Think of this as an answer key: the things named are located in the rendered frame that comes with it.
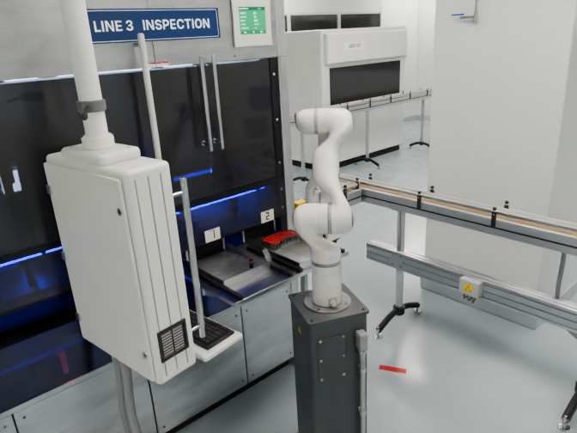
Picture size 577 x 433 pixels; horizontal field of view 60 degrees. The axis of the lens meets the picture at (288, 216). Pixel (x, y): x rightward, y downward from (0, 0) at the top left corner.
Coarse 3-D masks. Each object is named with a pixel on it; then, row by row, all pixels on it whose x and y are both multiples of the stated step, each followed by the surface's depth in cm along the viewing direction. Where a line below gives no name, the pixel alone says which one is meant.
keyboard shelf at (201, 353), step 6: (234, 336) 193; (240, 336) 195; (222, 342) 190; (228, 342) 190; (234, 342) 192; (198, 348) 187; (216, 348) 187; (222, 348) 188; (198, 354) 184; (204, 354) 183; (210, 354) 184; (216, 354) 186; (204, 360) 182
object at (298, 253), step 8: (296, 232) 264; (264, 248) 245; (288, 248) 251; (296, 248) 251; (304, 248) 250; (280, 256) 237; (288, 256) 242; (296, 256) 242; (304, 256) 241; (296, 264) 229; (304, 264) 229
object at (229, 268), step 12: (228, 252) 251; (240, 252) 246; (204, 264) 239; (216, 264) 238; (228, 264) 238; (240, 264) 237; (264, 264) 228; (216, 276) 226; (228, 276) 226; (240, 276) 220
